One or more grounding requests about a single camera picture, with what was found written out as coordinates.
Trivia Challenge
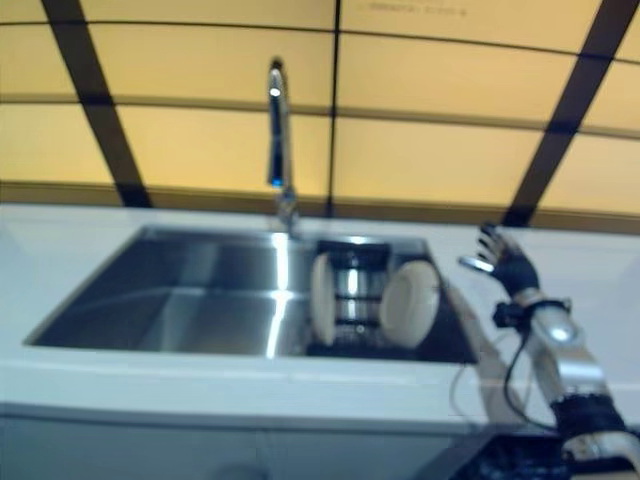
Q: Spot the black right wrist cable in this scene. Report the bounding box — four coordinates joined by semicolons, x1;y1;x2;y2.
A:
502;319;559;431

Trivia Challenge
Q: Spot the stainless steel sink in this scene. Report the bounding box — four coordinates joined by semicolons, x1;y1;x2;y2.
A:
22;224;481;366

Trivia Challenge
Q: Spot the right robot hand black glove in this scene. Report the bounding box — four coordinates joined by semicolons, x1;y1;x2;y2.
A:
458;223;542;296

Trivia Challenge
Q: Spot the upper dishwasher wire rack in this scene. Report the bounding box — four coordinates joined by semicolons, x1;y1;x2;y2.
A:
474;434;571;480

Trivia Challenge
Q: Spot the chrome kitchen faucet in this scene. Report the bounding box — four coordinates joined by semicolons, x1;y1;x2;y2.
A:
264;58;301;237

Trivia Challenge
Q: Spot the deep beige plate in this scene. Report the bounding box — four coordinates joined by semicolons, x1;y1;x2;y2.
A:
378;260;443;349

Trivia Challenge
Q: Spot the glossy white base cabinet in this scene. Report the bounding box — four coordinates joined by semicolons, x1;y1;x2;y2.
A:
0;399;481;480

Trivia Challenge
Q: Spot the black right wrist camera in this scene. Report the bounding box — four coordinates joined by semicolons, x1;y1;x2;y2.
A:
492;301;525;330

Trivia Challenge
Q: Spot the black sink dish rack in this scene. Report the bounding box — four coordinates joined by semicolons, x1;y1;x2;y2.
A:
304;239;401;359

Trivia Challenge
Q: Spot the built-in dishwasher with open door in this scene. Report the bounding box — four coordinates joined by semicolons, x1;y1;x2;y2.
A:
414;423;640;480

